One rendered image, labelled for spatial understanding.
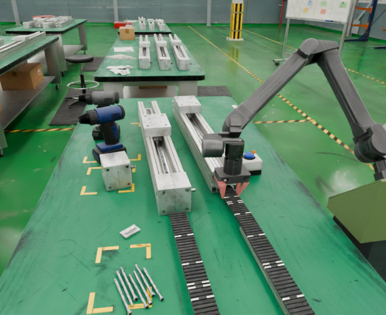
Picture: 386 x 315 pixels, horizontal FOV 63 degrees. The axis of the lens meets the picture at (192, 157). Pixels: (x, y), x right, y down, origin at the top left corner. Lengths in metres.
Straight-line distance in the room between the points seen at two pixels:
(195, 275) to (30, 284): 0.39
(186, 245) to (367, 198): 0.49
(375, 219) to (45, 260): 0.87
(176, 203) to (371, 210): 0.54
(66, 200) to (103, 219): 0.17
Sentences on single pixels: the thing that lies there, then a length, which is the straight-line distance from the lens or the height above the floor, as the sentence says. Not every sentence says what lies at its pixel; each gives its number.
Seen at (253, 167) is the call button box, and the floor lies 0.82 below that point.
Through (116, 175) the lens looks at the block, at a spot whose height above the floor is 0.84.
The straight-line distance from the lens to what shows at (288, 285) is 0.79.
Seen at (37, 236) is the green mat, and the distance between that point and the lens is 1.01.
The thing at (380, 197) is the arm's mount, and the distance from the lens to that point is 0.95.
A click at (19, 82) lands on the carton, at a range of 4.76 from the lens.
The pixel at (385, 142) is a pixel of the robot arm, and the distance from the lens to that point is 1.11.
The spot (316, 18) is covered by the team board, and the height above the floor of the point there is 1.00.
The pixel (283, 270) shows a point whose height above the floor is 0.81.
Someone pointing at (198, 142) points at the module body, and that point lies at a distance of 1.26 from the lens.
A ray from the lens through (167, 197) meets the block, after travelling 0.96.
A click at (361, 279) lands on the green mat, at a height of 0.78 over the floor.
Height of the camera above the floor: 1.39
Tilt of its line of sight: 28 degrees down
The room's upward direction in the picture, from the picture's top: 1 degrees clockwise
